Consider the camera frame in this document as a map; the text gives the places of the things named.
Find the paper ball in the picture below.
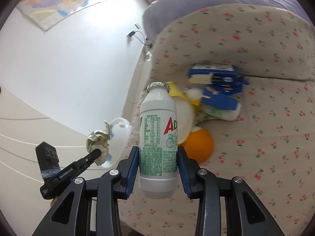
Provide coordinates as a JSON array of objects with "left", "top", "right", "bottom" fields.
[{"left": 86, "top": 120, "right": 112, "bottom": 166}]

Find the orange fruit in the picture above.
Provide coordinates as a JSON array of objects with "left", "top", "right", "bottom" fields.
[{"left": 183, "top": 127, "right": 214, "bottom": 164}]

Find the cherry print pillow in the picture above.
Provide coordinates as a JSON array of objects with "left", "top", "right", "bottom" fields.
[{"left": 150, "top": 4, "right": 315, "bottom": 82}]

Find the torn blue snack packet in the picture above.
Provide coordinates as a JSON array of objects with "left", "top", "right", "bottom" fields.
[{"left": 187, "top": 85, "right": 245, "bottom": 110}]

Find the blue cardboard box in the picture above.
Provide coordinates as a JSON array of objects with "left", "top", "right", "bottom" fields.
[{"left": 187, "top": 63, "right": 249, "bottom": 87}]

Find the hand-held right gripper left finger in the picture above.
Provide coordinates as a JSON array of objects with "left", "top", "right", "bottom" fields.
[{"left": 32, "top": 146, "right": 141, "bottom": 236}]

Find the white green-label drink bottle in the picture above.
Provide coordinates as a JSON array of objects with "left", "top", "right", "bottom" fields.
[
  {"left": 138, "top": 82, "right": 179, "bottom": 199},
  {"left": 199, "top": 101, "right": 242, "bottom": 121}
]

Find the yellow white paper bowl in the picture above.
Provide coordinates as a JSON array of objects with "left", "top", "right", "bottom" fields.
[{"left": 164, "top": 81, "right": 200, "bottom": 145}]

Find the colourful wall map poster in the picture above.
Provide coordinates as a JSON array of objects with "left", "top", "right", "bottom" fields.
[{"left": 17, "top": 0, "right": 107, "bottom": 33}]

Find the white charger cable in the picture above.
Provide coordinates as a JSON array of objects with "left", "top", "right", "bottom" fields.
[{"left": 127, "top": 30, "right": 153, "bottom": 55}]

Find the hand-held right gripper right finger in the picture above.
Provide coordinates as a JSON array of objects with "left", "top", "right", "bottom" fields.
[{"left": 178, "top": 147, "right": 283, "bottom": 236}]

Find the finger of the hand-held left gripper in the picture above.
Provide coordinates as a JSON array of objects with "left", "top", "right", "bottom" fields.
[{"left": 70, "top": 149, "right": 102, "bottom": 177}]

